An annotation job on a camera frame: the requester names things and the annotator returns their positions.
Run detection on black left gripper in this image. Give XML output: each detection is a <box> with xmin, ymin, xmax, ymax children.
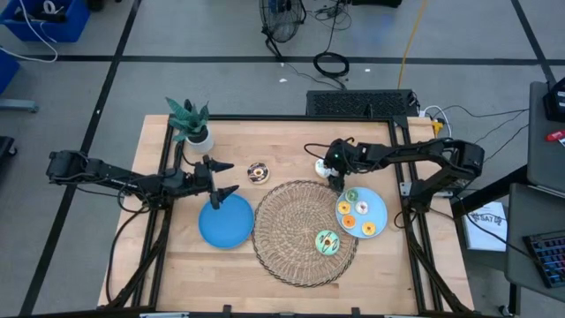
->
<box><xmin>193</xmin><ymin>154</ymin><xmax>240</xmax><ymax>211</ymax></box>

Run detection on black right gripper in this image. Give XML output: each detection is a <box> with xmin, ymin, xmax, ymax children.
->
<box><xmin>325</xmin><ymin>139</ymin><xmax>357</xmax><ymax>194</ymax></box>

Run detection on large white blue-drizzled donut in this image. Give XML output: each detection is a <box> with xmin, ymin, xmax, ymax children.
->
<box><xmin>313</xmin><ymin>157</ymin><xmax>333</xmax><ymax>179</ymax></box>

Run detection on large chocolate white-drizzled donut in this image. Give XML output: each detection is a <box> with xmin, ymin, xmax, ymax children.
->
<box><xmin>246</xmin><ymin>161</ymin><xmax>271</xmax><ymax>186</ymax></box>

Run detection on large mint chocolate-drizzled donut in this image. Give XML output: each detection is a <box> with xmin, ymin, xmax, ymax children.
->
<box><xmin>314</xmin><ymin>229</ymin><xmax>342</xmax><ymax>256</ymax></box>

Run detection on white plant pot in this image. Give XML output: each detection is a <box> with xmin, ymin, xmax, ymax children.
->
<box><xmin>185</xmin><ymin>127</ymin><xmax>215</xmax><ymax>155</ymax></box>

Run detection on dark blue plate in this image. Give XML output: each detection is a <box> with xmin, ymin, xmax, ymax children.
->
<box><xmin>198</xmin><ymin>193</ymin><xmax>256</xmax><ymax>250</ymax></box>

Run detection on light blue plate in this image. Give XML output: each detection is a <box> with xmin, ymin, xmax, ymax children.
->
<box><xmin>335</xmin><ymin>185</ymin><xmax>389</xmax><ymax>240</ymax></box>

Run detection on green leafy plant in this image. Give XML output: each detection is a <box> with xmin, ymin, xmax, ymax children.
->
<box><xmin>165</xmin><ymin>96</ymin><xmax>211</xmax><ymax>143</ymax></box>

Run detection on round woven straw placemat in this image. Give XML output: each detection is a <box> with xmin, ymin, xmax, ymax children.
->
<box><xmin>251</xmin><ymin>179</ymin><xmax>359</xmax><ymax>289</ymax></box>

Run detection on black perforated case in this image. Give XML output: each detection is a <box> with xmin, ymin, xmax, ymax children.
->
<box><xmin>305</xmin><ymin>88</ymin><xmax>419</xmax><ymax>119</ymax></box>

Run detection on white printed booklet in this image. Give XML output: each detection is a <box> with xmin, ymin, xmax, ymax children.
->
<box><xmin>463</xmin><ymin>201</ymin><xmax>509</xmax><ymax>253</ymax></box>

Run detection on black floor fan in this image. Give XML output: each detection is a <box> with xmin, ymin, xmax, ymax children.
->
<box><xmin>258</xmin><ymin>0</ymin><xmax>308</xmax><ymax>59</ymax></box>

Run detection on grey desk top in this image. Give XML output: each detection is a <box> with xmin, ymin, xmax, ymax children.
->
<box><xmin>504</xmin><ymin>182</ymin><xmax>565</xmax><ymax>306</ymax></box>
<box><xmin>526</xmin><ymin>80</ymin><xmax>565</xmax><ymax>195</ymax></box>

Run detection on grey metal foot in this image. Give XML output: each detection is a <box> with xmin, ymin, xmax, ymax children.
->
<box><xmin>0</xmin><ymin>97</ymin><xmax>40</xmax><ymax>114</ymax></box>

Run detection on black chair base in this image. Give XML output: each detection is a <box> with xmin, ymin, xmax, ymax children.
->
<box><xmin>0</xmin><ymin>135</ymin><xmax>19</xmax><ymax>160</ymax></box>

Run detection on black backlit keyboard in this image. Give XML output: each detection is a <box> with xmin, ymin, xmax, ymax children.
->
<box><xmin>523</xmin><ymin>230</ymin><xmax>565</xmax><ymax>290</ymax></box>

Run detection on black desk device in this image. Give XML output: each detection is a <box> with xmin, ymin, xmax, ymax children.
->
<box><xmin>542</xmin><ymin>77</ymin><xmax>565</xmax><ymax>124</ymax></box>

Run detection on blue storage bin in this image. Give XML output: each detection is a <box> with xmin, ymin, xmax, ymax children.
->
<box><xmin>0</xmin><ymin>0</ymin><xmax>92</xmax><ymax>44</ymax></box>
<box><xmin>0</xmin><ymin>49</ymin><xmax>22</xmax><ymax>96</ymax></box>

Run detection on black aluminium table frame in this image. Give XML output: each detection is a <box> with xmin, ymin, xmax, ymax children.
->
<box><xmin>97</xmin><ymin>113</ymin><xmax>476</xmax><ymax>318</ymax></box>

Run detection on coiled black cable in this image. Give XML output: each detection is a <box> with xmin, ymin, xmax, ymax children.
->
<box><xmin>312</xmin><ymin>51</ymin><xmax>351</xmax><ymax>80</ymax></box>

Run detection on black base cable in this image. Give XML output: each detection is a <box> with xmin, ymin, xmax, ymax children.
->
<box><xmin>104</xmin><ymin>205</ymin><xmax>154</xmax><ymax>306</ymax></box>

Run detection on yellow cable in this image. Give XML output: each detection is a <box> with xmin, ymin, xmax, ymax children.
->
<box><xmin>395</xmin><ymin>0</ymin><xmax>429</xmax><ymax>91</ymax></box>

